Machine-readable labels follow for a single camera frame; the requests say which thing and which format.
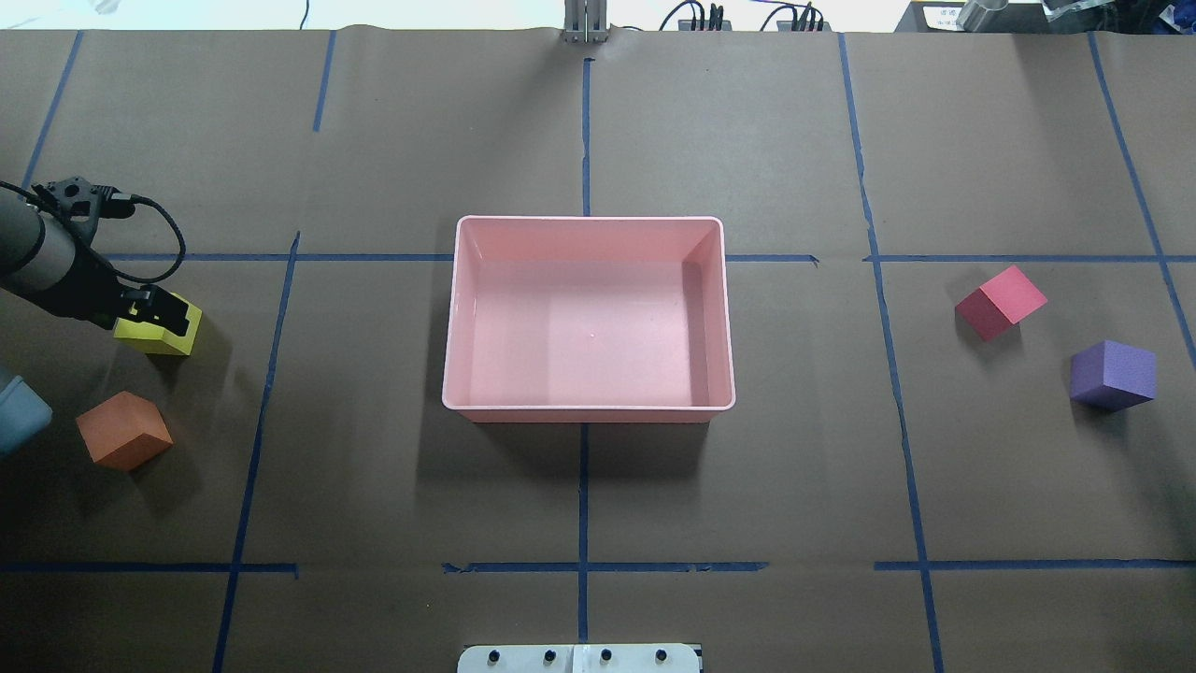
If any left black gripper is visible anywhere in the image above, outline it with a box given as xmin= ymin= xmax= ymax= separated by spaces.
xmin=57 ymin=246 xmax=191 ymax=337

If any yellow foam block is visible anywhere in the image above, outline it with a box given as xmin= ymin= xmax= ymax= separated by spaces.
xmin=114 ymin=294 xmax=205 ymax=357

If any red foam block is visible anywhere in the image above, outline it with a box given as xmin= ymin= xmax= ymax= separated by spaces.
xmin=954 ymin=265 xmax=1049 ymax=342

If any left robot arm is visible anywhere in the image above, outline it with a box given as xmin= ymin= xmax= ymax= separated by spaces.
xmin=1 ymin=178 xmax=202 ymax=354

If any pink plastic bin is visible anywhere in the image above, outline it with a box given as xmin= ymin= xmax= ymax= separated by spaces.
xmin=441 ymin=216 xmax=736 ymax=424

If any orange foam block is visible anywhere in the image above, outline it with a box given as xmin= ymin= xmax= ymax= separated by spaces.
xmin=74 ymin=391 xmax=175 ymax=472

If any white mounting column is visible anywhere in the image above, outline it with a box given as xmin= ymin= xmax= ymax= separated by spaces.
xmin=456 ymin=642 xmax=704 ymax=672

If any silver metal cylinder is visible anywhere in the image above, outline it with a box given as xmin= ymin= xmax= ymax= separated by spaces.
xmin=954 ymin=0 xmax=1009 ymax=33

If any purple foam block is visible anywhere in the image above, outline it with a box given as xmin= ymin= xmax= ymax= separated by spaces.
xmin=1069 ymin=339 xmax=1158 ymax=410

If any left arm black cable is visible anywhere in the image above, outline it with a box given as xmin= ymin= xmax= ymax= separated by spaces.
xmin=0 ymin=182 xmax=188 ymax=285

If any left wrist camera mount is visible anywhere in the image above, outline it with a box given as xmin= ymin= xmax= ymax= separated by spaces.
xmin=33 ymin=176 xmax=135 ymax=222

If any aluminium frame post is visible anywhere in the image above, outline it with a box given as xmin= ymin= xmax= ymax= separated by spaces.
xmin=561 ymin=0 xmax=609 ymax=44

